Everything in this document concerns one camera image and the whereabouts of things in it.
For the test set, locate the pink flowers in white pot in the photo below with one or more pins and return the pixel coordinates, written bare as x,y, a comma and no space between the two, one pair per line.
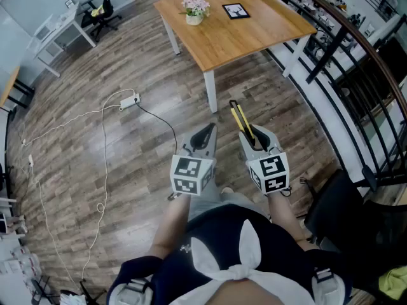
194,9

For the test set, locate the wooden table with white legs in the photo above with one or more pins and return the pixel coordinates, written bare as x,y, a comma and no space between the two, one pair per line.
241,40

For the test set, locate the white power strip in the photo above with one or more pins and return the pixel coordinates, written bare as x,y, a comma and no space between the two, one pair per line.
128,102

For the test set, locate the black padded chair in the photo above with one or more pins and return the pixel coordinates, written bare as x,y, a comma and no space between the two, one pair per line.
343,214

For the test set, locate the grey shorts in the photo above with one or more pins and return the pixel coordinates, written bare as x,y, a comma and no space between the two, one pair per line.
203,203

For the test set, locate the white desk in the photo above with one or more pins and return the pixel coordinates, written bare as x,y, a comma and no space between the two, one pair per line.
60,27

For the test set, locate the navy top with white bow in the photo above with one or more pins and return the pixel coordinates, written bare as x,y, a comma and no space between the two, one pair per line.
222,234

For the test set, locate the black office chair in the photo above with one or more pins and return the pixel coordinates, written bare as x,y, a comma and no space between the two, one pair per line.
103,14

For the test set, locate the black folding stand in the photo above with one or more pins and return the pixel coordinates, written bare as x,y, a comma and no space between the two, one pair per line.
86,292

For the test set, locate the yellow black utility knife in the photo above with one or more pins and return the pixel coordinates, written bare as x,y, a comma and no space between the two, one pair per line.
239,117

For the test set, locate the person's left forearm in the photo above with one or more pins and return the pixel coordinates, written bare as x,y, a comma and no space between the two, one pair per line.
170,224

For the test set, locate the black framed deer picture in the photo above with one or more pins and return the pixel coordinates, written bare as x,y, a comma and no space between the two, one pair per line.
236,11

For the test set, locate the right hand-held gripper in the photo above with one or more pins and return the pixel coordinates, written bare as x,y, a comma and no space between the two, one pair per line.
270,170

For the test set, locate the black railing with wooden handrail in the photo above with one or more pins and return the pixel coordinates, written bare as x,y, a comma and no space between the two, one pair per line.
349,84

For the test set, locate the person's right forearm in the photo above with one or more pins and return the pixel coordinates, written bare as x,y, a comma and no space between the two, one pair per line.
286,218

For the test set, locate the yellow green cloth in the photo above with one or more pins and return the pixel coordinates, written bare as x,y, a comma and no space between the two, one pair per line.
395,281

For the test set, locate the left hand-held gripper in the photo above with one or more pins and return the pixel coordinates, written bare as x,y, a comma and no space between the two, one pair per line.
186,170

